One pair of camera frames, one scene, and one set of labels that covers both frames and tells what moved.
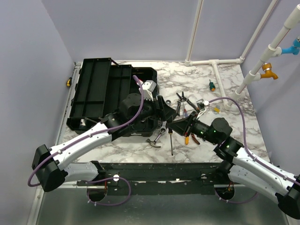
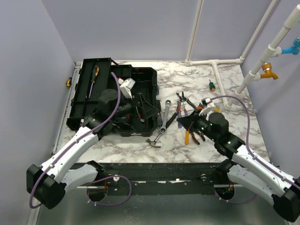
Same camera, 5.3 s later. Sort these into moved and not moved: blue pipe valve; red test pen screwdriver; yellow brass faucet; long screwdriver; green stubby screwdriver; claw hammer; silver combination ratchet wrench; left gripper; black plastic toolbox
Moved: left gripper; red test pen screwdriver; long screwdriver
Not moved: claw hammer; green stubby screwdriver; silver combination ratchet wrench; yellow brass faucet; blue pipe valve; black plastic toolbox
